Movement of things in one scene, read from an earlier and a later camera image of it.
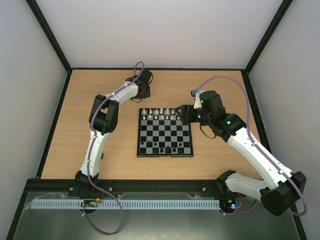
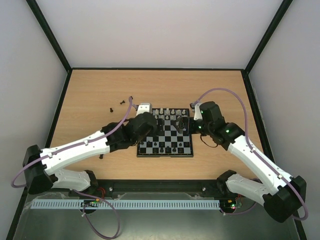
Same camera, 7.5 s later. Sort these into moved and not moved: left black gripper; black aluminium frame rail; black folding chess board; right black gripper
Moved: right black gripper; left black gripper
Not moved: black folding chess board; black aluminium frame rail
